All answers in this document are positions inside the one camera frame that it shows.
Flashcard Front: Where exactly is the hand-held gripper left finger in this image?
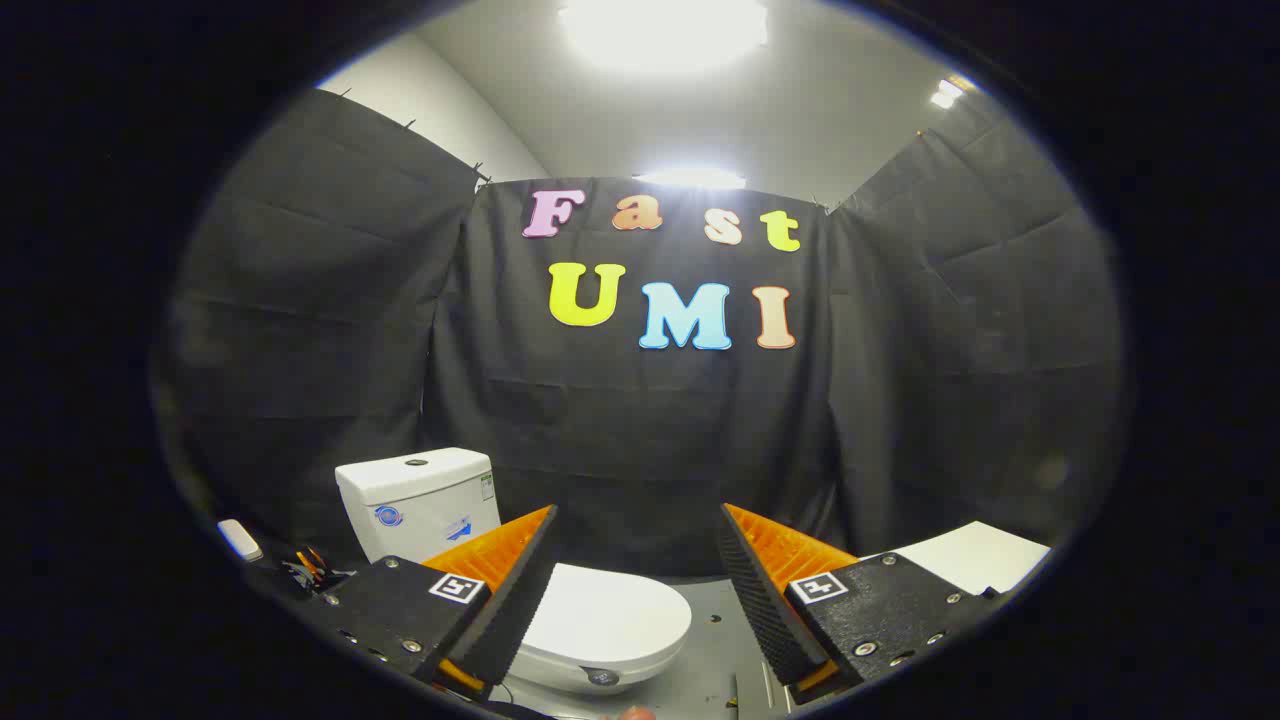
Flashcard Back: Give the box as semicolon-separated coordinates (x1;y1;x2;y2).
320;505;559;699

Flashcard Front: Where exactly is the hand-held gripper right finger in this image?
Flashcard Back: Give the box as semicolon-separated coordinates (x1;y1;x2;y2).
718;503;1001;693

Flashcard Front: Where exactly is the white toilet lid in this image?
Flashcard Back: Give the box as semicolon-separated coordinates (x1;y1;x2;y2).
518;563;694;691

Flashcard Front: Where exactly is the white ceramic toilet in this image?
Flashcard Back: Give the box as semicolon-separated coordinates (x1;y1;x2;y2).
335;448;693;698

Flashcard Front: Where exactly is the black backdrop cloth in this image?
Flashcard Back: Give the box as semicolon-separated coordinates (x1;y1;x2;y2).
155;88;1126;581

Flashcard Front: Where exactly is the grey white slatted cabinet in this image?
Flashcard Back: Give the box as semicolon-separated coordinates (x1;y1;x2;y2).
890;520;1053;597

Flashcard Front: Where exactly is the small white device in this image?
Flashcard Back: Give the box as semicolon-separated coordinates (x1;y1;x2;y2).
217;518;264;564

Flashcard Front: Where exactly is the long ceiling light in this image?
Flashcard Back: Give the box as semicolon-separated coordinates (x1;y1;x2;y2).
633;167;748;191

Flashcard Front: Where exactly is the large ceiling light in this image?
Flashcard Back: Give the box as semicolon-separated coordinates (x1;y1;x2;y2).
558;0;771;73

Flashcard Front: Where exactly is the orange handled tool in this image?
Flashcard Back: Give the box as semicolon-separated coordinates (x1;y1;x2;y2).
283;545;353;593

